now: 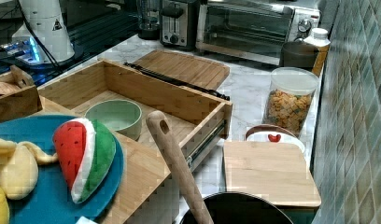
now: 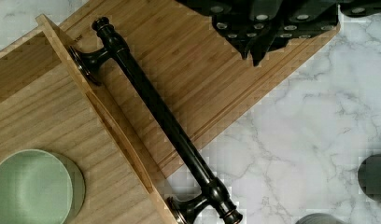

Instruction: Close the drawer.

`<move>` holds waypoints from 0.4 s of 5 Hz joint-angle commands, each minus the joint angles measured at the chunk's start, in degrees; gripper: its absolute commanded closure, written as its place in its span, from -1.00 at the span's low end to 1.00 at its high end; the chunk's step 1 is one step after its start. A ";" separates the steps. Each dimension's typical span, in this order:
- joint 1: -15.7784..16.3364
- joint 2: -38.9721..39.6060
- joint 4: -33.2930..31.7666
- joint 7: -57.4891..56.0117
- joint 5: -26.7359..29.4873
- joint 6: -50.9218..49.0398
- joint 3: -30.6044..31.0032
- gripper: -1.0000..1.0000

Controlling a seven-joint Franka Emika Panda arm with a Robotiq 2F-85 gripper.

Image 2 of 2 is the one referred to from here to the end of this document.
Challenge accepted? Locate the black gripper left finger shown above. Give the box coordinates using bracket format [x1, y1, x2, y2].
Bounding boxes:
[176, 0, 281, 60]

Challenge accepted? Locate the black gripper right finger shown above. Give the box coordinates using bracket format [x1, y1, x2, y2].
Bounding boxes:
[250, 0, 381, 66]

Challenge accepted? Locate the wooden drawer with dark handle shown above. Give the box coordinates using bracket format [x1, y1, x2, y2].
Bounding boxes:
[0, 13, 244, 224]

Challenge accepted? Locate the dark grey round object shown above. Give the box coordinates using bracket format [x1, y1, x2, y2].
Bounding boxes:
[358, 154, 381, 203]

